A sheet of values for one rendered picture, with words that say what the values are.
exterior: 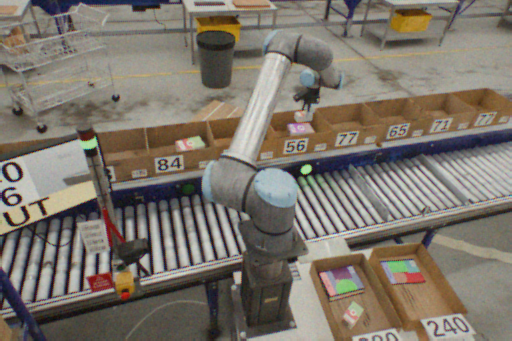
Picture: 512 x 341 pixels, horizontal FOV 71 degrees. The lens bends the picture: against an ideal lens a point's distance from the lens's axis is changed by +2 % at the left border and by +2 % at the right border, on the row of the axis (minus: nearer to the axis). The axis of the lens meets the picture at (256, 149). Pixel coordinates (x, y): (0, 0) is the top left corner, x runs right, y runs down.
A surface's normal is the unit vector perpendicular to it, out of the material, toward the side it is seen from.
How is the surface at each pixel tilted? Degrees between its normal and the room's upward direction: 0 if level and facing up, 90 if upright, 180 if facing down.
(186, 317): 0
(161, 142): 89
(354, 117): 90
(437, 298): 0
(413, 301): 2
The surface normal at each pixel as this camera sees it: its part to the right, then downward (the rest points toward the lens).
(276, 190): 0.12, -0.80
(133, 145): 0.29, 0.59
